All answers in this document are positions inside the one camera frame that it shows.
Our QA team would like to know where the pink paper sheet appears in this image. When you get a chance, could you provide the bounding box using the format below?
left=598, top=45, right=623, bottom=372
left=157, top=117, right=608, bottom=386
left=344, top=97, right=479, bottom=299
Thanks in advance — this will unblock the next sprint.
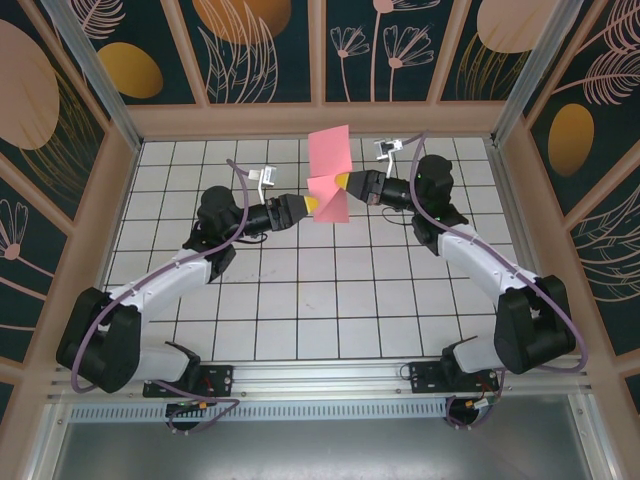
left=305, top=124, right=353, bottom=224

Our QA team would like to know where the grey metal sheet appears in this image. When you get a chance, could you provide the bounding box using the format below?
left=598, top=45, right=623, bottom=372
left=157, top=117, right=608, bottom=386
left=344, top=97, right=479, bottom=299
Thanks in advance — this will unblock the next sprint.
left=47, top=394, right=616, bottom=480

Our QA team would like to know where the aluminium side rail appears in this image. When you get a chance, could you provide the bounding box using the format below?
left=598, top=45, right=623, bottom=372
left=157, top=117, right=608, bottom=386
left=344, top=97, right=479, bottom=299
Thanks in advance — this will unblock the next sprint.
left=484, top=139, right=564, bottom=356

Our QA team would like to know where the aluminium corner post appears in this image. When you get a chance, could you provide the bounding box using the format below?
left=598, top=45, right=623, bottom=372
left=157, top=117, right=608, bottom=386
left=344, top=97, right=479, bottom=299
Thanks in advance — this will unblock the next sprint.
left=491, top=0, right=572, bottom=147
left=39, top=0, right=144, bottom=151

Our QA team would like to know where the long aluminium base rail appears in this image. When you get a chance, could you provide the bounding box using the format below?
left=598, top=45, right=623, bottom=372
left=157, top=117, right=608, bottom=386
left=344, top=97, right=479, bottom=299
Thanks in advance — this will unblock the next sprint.
left=47, top=354, right=591, bottom=401

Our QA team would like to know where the slotted grey cable duct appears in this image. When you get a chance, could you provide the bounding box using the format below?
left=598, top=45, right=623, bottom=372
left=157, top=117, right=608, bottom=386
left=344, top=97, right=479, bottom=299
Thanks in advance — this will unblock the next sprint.
left=69, top=402, right=451, bottom=422

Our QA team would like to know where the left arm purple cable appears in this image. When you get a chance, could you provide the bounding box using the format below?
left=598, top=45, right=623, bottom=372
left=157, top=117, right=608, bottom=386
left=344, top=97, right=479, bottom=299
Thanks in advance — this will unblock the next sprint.
left=71, top=158, right=261, bottom=436

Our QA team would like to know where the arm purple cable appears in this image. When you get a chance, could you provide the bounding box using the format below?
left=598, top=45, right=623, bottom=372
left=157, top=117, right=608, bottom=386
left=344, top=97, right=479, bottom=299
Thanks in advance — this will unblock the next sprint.
left=408, top=130, right=587, bottom=434
left=71, top=158, right=261, bottom=436

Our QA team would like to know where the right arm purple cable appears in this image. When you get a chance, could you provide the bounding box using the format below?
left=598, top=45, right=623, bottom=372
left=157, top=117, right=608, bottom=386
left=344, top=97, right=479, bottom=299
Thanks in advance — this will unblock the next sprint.
left=408, top=130, right=587, bottom=434

